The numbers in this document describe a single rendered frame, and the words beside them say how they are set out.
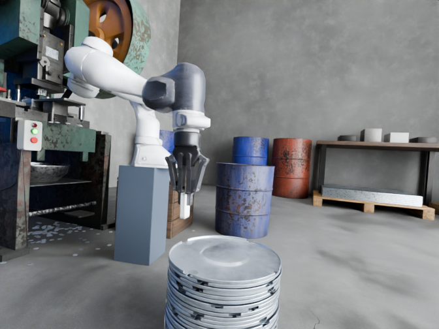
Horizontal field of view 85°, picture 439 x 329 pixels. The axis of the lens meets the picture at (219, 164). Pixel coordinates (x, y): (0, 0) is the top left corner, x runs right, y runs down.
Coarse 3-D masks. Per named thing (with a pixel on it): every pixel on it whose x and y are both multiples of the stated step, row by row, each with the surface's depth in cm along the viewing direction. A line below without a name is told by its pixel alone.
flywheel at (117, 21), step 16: (96, 0) 176; (112, 0) 168; (96, 16) 176; (112, 16) 171; (128, 16) 161; (96, 32) 172; (112, 32) 171; (128, 32) 161; (112, 48) 182; (128, 48) 161
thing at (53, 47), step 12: (48, 36) 137; (48, 48) 138; (60, 48) 144; (48, 60) 137; (60, 60) 145; (24, 72) 137; (36, 72) 133; (48, 72) 135; (60, 72) 142; (60, 84) 144
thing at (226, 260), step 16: (192, 240) 73; (208, 240) 74; (224, 240) 75; (240, 240) 76; (176, 256) 61; (192, 256) 61; (208, 256) 60; (224, 256) 61; (240, 256) 62; (256, 256) 64; (272, 256) 65; (208, 272) 53; (224, 272) 54; (240, 272) 54; (256, 272) 55
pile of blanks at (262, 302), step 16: (176, 288) 54; (192, 288) 51; (208, 288) 49; (224, 288) 50; (256, 288) 50; (272, 288) 55; (176, 304) 53; (192, 304) 51; (208, 304) 49; (224, 304) 50; (240, 304) 50; (256, 304) 50; (272, 304) 54; (176, 320) 53; (192, 320) 50; (208, 320) 49; (224, 320) 49; (240, 320) 49; (256, 320) 51; (272, 320) 54
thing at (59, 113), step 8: (48, 104) 133; (56, 104) 135; (64, 104) 139; (72, 104) 138; (80, 104) 137; (48, 112) 133; (56, 112) 135; (64, 112) 139; (56, 120) 135; (64, 120) 139
